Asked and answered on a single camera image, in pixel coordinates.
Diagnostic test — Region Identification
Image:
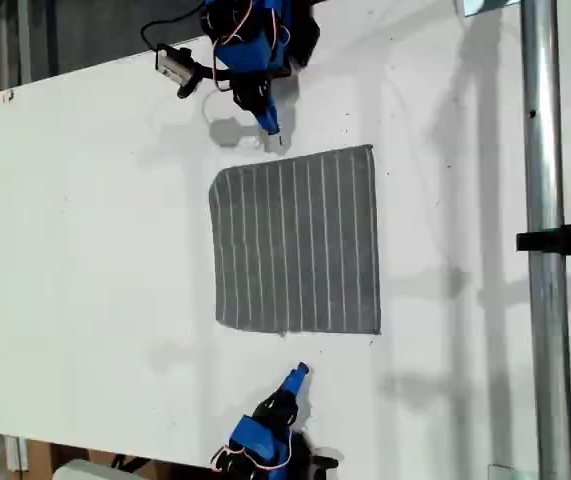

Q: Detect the grey striped towel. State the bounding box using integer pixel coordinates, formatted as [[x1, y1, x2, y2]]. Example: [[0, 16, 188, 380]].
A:
[[208, 144, 383, 337]]

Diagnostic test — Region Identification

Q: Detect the brown cardboard box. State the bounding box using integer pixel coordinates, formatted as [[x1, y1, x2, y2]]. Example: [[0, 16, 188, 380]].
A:
[[18, 438, 116, 480]]

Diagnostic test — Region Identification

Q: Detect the black clamp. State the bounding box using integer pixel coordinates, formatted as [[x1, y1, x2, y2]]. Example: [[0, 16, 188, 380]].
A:
[[514, 211, 571, 265]]

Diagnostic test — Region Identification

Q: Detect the black camera stalk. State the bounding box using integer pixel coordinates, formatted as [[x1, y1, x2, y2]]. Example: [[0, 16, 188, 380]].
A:
[[176, 63, 236, 100]]

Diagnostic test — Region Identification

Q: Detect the black white camera box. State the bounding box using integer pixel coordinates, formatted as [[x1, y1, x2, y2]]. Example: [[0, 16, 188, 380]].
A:
[[154, 43, 197, 84]]

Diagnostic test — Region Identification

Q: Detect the black camera cable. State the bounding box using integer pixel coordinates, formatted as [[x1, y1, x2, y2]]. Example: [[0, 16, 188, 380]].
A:
[[140, 0, 207, 52]]

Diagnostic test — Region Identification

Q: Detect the steel post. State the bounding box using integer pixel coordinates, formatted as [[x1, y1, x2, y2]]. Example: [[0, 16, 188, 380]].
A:
[[518, 0, 571, 480]]

